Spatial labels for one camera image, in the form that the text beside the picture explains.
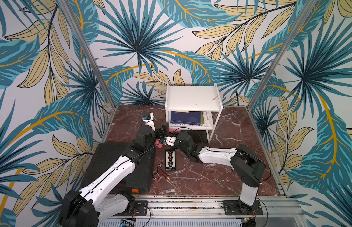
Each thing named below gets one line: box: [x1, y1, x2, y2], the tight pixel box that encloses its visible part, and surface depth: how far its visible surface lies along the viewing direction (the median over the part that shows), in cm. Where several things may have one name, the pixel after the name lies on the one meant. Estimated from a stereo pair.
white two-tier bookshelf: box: [165, 82, 224, 144], surface depth 79 cm
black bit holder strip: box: [165, 149, 176, 172], surface depth 90 cm
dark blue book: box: [169, 110, 202, 126], surface depth 88 cm
